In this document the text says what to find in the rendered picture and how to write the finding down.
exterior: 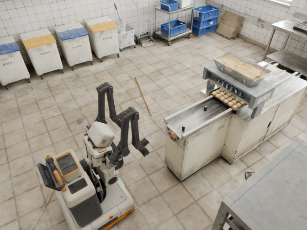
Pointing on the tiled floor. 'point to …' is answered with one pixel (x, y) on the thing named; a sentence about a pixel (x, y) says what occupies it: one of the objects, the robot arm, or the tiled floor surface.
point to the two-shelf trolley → (169, 22)
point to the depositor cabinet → (238, 143)
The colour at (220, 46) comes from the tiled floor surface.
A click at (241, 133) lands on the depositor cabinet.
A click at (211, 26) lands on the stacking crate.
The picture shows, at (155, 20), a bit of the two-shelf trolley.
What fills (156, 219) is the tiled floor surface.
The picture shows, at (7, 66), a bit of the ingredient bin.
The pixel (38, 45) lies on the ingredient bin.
